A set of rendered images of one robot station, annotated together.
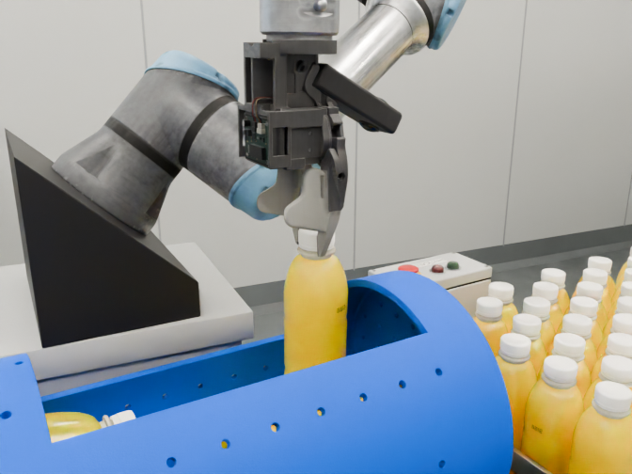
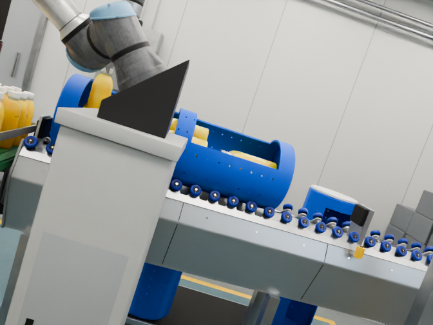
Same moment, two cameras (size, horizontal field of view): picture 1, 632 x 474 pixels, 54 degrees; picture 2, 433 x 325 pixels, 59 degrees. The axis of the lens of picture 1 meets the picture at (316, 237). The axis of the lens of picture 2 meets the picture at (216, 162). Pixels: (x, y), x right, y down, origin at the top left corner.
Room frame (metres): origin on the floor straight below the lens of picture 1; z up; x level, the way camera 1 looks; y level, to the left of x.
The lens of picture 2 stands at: (1.75, 0.92, 1.26)
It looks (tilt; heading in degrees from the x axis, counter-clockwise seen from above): 7 degrees down; 200
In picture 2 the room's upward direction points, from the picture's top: 18 degrees clockwise
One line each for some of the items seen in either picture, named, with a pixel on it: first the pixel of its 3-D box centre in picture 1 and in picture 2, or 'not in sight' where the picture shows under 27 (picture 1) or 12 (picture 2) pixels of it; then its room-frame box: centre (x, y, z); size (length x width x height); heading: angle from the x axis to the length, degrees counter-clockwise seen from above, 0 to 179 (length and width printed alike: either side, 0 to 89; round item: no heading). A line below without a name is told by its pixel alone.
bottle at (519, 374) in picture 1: (508, 410); (7, 121); (0.74, -0.27, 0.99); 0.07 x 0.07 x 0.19
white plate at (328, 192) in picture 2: not in sight; (334, 194); (-0.58, 0.81, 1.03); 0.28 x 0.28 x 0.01
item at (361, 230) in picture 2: not in sight; (358, 223); (-0.01, 0.98, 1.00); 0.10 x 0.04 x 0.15; 31
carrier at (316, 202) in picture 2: not in sight; (307, 263); (-0.58, 0.81, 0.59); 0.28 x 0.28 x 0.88
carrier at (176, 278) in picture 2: not in sight; (168, 231); (-0.05, 0.12, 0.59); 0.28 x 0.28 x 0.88
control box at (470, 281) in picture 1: (429, 293); not in sight; (1.02, -0.20, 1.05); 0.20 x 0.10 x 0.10; 121
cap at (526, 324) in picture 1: (526, 324); not in sight; (0.81, -0.30, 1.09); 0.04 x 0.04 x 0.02
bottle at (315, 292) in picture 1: (315, 323); (99, 97); (0.63, 0.00, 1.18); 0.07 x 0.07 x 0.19
